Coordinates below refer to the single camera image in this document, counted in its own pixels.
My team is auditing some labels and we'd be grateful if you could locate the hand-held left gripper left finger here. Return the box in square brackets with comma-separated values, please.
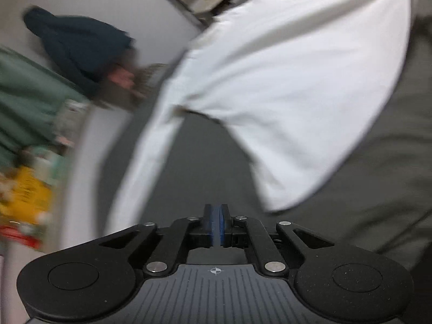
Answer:
[98, 204, 220, 276]

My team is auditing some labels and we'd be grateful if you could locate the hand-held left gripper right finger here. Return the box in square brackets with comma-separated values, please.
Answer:
[219, 204, 335, 276]

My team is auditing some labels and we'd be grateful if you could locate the white t-shirt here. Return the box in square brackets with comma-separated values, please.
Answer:
[104, 0, 412, 237]

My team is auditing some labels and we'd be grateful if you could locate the pink cloth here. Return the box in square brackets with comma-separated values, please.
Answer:
[108, 64, 136, 90]

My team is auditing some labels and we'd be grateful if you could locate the yellow bag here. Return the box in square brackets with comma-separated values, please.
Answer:
[0, 165, 55, 227]

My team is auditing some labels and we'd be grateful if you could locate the red bag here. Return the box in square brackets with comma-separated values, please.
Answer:
[0, 223, 46, 252]

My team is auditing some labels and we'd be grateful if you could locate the green curtain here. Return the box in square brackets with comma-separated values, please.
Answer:
[0, 47, 88, 169]

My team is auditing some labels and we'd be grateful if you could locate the dark blue jacket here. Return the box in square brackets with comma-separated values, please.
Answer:
[22, 5, 136, 98]

